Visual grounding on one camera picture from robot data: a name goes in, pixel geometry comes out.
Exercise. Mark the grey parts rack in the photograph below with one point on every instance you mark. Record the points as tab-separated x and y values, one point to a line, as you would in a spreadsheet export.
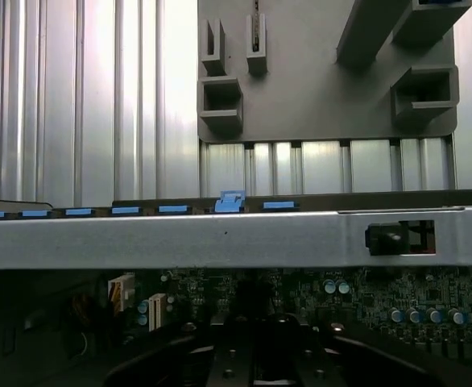
320	101

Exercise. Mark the grey power supply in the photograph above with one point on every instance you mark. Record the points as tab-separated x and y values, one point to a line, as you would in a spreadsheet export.
38	354

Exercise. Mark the black PC case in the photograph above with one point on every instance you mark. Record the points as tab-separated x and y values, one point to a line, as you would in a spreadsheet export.
179	242

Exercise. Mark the blue card retention clip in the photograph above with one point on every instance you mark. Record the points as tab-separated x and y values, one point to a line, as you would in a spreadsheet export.
230	201

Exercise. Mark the black case switch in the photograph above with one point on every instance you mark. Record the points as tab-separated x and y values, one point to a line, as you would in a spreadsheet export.
387	240

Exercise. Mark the green motherboard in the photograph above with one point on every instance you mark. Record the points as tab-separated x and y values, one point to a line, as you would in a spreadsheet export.
401	290

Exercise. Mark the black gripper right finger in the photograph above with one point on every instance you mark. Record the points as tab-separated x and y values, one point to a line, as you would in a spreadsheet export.
308	363

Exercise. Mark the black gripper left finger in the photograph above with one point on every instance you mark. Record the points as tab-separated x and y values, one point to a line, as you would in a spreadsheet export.
232	363

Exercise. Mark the white board connector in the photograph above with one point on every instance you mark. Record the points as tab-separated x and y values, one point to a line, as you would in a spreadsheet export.
119	294
156	310

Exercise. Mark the green RAM stick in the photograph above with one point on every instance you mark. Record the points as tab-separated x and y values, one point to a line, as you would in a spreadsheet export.
255	32

